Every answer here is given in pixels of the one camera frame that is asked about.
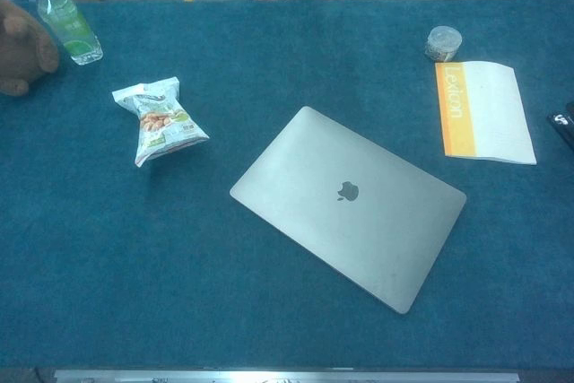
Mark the yellow white Lexicon booklet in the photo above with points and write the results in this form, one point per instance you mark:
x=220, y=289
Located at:
x=493, y=114

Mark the aluminium profile rail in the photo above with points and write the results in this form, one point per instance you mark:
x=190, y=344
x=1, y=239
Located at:
x=269, y=377

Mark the silver Apple laptop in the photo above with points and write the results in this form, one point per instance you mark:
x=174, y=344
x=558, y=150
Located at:
x=314, y=185

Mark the black device with white print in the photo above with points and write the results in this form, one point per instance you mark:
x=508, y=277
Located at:
x=562, y=125

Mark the clear green-label water bottle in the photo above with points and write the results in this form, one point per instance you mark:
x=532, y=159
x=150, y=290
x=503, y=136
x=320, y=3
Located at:
x=67, y=24

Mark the blue felt table cloth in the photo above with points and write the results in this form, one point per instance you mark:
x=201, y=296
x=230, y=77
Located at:
x=134, y=244

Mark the brown plush toy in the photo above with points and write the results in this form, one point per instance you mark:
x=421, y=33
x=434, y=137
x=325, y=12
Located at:
x=22, y=55

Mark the clear lidded plastic jar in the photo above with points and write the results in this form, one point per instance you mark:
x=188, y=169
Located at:
x=443, y=42

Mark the white peanut snack bag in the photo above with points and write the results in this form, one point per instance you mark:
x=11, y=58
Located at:
x=157, y=118

